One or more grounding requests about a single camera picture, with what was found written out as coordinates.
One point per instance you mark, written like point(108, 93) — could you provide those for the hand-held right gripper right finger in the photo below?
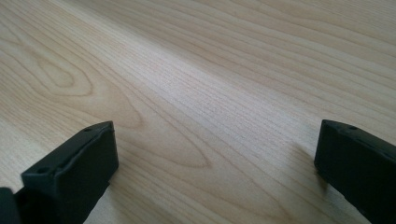
point(358, 165)

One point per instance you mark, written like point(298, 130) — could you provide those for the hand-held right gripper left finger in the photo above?
point(74, 174)

